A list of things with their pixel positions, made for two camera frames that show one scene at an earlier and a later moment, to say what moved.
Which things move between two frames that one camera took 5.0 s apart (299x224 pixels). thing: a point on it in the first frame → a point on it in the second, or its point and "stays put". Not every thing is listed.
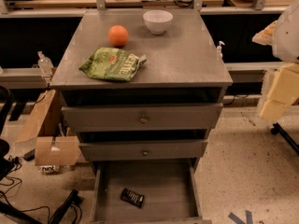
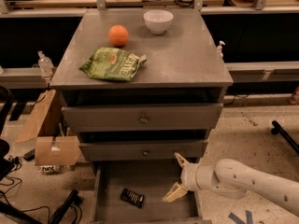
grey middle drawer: [147, 149] stays put
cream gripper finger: [282, 92] → [174, 193]
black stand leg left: [73, 198] stays put
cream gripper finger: [267, 35] → [181, 161]
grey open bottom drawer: [170, 188] stays put
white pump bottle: [219, 50] stays put
